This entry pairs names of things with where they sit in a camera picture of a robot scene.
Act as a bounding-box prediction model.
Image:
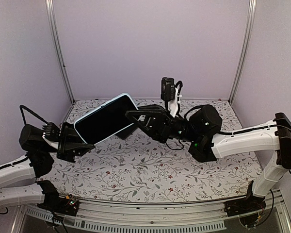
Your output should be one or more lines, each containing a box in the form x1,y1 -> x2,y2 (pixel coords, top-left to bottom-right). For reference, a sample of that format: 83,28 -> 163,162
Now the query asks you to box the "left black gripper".
41,121 -> 97,163

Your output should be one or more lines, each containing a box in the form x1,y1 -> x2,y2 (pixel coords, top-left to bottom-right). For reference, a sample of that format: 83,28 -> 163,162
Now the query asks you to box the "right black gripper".
125,103 -> 199,143

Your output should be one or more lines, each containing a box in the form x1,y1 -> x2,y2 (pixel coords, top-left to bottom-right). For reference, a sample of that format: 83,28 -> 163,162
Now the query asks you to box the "black phone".
116,125 -> 137,140

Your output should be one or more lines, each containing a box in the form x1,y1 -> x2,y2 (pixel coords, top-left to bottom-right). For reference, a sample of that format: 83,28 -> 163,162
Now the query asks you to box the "light blue phone case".
74,93 -> 138,145

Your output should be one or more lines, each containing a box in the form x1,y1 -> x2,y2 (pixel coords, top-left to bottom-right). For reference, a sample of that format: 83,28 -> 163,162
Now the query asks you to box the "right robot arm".
126,104 -> 291,212

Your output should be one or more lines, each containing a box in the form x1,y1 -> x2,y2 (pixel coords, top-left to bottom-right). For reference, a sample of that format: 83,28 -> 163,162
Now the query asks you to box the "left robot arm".
0,122 -> 95,216

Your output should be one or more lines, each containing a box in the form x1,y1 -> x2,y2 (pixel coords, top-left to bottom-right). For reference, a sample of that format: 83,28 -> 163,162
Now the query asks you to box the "floral patterned table mat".
40,99 -> 265,203

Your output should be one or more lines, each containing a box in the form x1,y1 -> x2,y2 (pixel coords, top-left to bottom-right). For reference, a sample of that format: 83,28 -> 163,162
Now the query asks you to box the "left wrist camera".
42,122 -> 60,142

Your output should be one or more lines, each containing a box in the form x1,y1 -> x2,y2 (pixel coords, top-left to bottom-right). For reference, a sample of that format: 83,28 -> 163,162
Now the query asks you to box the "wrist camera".
161,77 -> 175,102
42,122 -> 60,142

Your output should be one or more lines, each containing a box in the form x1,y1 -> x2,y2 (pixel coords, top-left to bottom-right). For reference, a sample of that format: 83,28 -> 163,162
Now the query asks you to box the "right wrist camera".
161,77 -> 175,102

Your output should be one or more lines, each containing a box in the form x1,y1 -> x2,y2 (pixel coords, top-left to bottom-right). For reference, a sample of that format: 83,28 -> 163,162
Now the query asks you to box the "right camera cable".
174,81 -> 184,98

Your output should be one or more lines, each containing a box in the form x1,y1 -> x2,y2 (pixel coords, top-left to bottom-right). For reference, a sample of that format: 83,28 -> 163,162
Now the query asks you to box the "camera cable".
174,81 -> 184,98
19,104 -> 48,126

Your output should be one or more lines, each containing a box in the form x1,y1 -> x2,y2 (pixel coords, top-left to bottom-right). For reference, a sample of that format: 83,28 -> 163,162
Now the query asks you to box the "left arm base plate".
37,194 -> 80,216

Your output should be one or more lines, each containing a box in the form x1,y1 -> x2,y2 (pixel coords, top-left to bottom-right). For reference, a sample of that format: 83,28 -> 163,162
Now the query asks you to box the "left camera cable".
19,104 -> 48,126

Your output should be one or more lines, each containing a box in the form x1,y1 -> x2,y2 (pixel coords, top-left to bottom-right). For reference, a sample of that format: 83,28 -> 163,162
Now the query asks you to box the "front aluminium rail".
11,190 -> 291,233

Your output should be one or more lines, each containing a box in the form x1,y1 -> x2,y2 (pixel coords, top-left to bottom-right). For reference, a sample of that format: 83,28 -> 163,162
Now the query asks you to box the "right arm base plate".
224,196 -> 266,216

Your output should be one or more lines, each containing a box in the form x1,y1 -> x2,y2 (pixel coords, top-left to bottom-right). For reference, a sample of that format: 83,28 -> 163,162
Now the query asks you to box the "left aluminium frame post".
45,0 -> 75,104

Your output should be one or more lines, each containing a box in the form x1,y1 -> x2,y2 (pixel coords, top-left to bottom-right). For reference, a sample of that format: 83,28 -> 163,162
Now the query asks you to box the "aluminium frame post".
228,0 -> 257,105
45,0 -> 75,104

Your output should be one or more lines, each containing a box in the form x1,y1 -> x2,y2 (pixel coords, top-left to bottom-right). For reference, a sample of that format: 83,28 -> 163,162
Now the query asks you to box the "right aluminium frame post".
228,0 -> 257,105

